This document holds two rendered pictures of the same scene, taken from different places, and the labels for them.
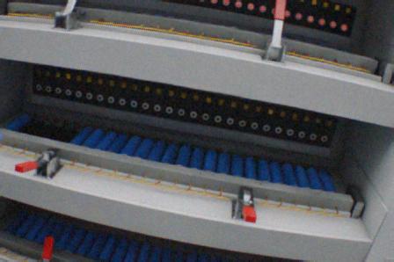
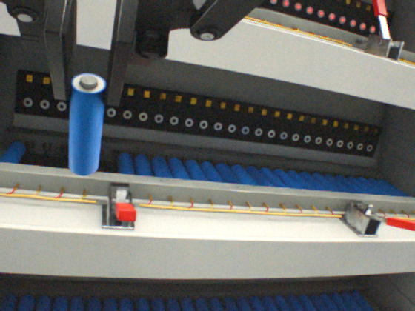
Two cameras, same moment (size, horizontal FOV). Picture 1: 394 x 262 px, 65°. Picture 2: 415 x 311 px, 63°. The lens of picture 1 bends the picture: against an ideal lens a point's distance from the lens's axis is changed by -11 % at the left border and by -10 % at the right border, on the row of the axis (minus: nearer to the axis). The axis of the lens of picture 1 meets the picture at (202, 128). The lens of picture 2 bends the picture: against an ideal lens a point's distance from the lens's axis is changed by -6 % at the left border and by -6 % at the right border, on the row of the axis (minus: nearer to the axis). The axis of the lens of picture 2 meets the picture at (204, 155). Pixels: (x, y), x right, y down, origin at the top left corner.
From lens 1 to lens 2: 27 cm
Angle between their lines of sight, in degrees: 19
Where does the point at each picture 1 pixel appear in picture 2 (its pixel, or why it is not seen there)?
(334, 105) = not seen: outside the picture
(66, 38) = not seen: hidden behind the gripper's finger
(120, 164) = (215, 194)
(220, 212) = (343, 232)
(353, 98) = not seen: outside the picture
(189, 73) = (318, 69)
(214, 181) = (320, 199)
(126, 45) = (249, 29)
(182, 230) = (312, 262)
